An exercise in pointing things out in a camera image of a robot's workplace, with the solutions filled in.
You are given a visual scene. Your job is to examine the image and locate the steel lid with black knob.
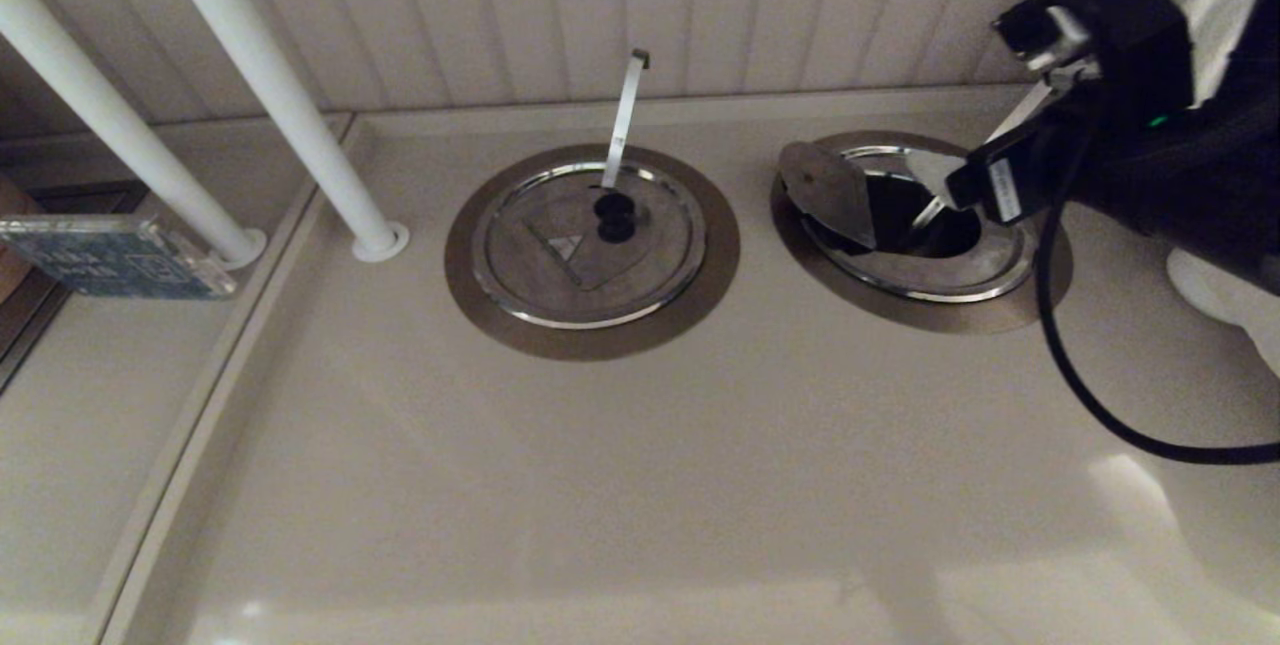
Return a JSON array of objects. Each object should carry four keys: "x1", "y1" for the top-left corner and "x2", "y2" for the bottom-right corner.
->
[
  {"x1": 780, "y1": 139, "x2": 1037, "y2": 305},
  {"x1": 472, "y1": 161, "x2": 708, "y2": 330}
]

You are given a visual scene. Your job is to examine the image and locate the steel soup pot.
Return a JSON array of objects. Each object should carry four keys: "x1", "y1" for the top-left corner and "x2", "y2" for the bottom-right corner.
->
[{"x1": 865, "y1": 175, "x2": 983, "y2": 261}]

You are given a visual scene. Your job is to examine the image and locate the white round base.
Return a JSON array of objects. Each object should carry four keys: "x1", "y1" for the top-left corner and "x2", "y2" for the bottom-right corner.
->
[{"x1": 1168, "y1": 250, "x2": 1251, "y2": 326}]

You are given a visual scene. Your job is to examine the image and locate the white metal pole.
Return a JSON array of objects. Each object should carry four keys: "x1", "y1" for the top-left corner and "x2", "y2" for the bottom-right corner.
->
[
  {"x1": 145, "y1": 0, "x2": 411, "y2": 264},
  {"x1": 0, "y1": 0, "x2": 269, "y2": 269}
]

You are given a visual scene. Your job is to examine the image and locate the blue sign in acrylic holder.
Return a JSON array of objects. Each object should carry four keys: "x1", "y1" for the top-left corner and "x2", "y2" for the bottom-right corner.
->
[{"x1": 0, "y1": 215, "x2": 241, "y2": 301}]

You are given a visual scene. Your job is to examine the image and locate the brown wooden board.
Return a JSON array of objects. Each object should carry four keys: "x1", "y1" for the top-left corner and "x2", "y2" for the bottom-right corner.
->
[{"x1": 0, "y1": 170, "x2": 51, "y2": 311}]

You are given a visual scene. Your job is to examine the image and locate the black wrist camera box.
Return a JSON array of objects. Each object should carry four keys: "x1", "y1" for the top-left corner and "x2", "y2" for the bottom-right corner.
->
[{"x1": 945, "y1": 138, "x2": 1023, "y2": 226}]

